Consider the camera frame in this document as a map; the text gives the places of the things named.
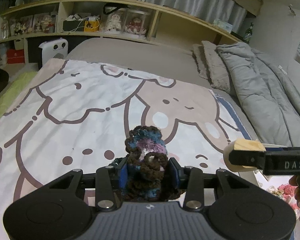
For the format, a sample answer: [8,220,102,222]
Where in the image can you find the yellow container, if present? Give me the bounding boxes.
[84,20,100,33]

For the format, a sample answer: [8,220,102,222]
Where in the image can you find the green bedsheet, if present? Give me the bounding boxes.
[0,72,37,118]

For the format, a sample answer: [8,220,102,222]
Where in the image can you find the red box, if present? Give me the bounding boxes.
[6,49,25,64]

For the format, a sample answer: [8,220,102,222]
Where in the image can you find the green glass bottle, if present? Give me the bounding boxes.
[243,22,254,44]

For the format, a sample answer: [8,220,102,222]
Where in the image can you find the grey comforter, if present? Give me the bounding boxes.
[217,42,300,147]

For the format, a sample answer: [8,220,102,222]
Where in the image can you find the doll in clear case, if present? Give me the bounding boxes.
[123,9,151,39]
[104,8,126,35]

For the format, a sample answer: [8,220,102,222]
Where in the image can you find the oval wooden block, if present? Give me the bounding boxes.
[223,138,266,172]

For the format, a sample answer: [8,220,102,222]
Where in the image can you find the white space heater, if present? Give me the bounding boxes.
[39,38,68,65]

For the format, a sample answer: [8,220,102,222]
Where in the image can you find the wooden headboard shelf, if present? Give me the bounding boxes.
[0,0,239,61]

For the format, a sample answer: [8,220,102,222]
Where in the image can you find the tissue box on shelf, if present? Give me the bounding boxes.
[213,18,233,33]

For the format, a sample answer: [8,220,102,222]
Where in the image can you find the white cardboard box tray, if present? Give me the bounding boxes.
[247,142,300,240]

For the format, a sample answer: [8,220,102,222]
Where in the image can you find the grey fuzzy pillow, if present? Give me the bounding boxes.
[192,41,236,96]

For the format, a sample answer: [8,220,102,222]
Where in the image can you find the pink crochet doll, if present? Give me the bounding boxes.
[277,184,300,211]

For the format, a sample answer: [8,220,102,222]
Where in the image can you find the cartoon bunny blanket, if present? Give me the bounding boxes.
[0,60,255,239]

